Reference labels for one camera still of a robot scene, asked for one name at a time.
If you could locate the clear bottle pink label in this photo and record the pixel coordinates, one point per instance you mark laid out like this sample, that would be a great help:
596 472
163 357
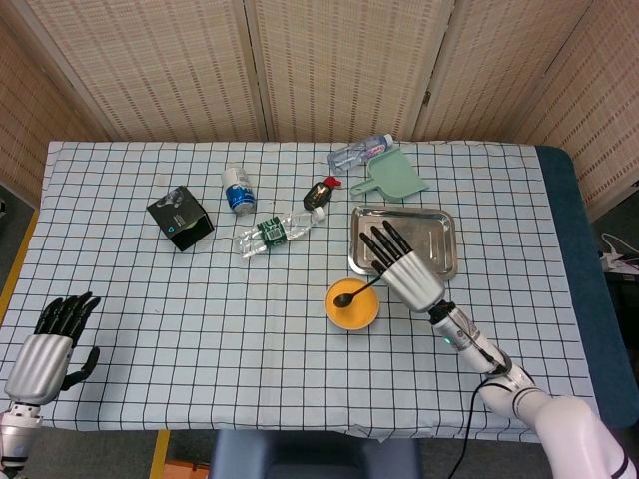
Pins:
349 155

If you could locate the white bowl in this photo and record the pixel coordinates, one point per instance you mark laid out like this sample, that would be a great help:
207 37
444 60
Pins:
352 329

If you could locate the black spoon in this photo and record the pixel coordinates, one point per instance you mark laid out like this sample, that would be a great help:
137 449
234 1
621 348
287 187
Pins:
343 300

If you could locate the stainless steel tray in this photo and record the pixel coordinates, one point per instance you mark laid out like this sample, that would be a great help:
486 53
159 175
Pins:
429 224

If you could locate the black cardboard box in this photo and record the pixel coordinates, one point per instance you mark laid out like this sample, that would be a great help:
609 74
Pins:
175 209

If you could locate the clear bottle green label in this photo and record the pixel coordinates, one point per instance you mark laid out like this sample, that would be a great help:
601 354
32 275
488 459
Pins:
272 232

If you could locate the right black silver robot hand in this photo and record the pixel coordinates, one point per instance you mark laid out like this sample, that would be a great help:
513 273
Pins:
414 282

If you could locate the green plastic dustpan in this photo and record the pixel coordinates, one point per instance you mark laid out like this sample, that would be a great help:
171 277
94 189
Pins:
397 177

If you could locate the woven folding screen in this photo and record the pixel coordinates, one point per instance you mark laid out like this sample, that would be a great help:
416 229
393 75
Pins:
324 65

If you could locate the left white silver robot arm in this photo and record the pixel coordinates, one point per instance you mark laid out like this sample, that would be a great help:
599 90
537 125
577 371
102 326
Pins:
15 434

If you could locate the blue checked tablecloth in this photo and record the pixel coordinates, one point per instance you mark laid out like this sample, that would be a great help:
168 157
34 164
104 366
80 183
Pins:
199 324

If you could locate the small white blue bottle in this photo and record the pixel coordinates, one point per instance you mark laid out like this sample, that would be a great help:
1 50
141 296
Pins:
238 192

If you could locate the small black bottle red cap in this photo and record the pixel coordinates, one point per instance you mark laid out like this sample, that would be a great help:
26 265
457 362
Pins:
317 194

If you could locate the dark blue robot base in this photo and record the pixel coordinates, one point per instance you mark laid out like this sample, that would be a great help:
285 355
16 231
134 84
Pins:
299 459

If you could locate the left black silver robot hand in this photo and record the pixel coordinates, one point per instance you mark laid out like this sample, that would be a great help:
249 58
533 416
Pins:
35 369

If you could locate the orange object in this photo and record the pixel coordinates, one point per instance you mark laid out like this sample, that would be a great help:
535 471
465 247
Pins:
185 471

